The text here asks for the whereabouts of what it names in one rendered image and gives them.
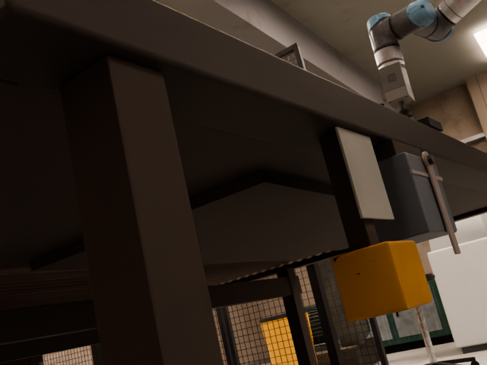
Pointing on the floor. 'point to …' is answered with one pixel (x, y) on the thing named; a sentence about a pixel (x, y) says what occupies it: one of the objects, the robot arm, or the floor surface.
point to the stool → (430, 340)
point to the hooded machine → (464, 282)
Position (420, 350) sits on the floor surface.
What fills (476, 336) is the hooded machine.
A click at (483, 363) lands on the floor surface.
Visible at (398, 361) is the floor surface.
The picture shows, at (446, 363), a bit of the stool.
